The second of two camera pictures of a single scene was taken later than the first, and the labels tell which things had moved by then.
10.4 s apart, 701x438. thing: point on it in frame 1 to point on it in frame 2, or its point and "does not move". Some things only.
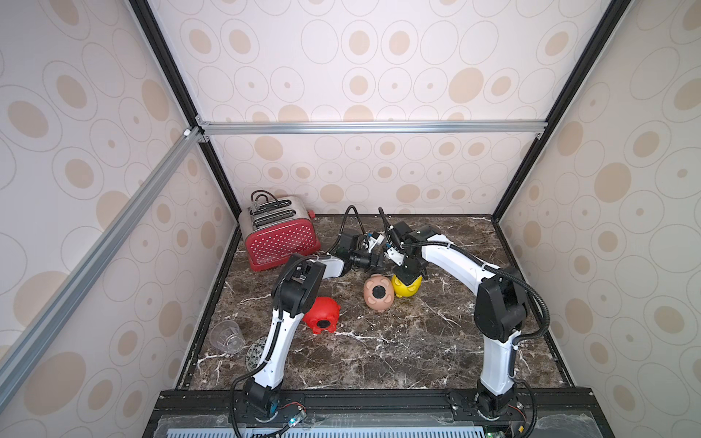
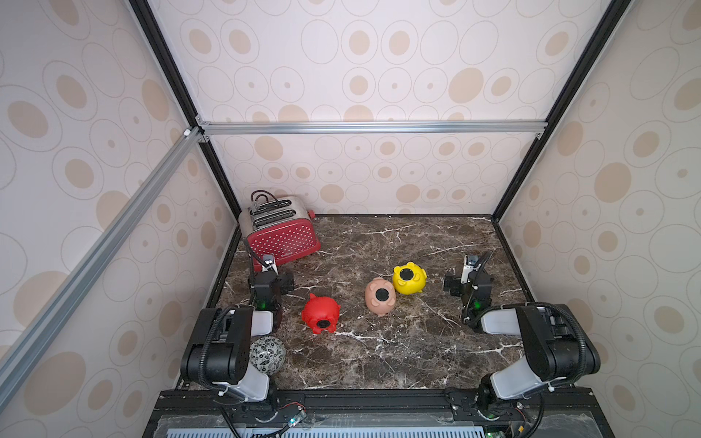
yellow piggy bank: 402,290 does not move
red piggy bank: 323,315 does not move
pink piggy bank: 379,292 does not move
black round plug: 379,292 does not move
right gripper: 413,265 to 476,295
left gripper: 374,264 to 286,283
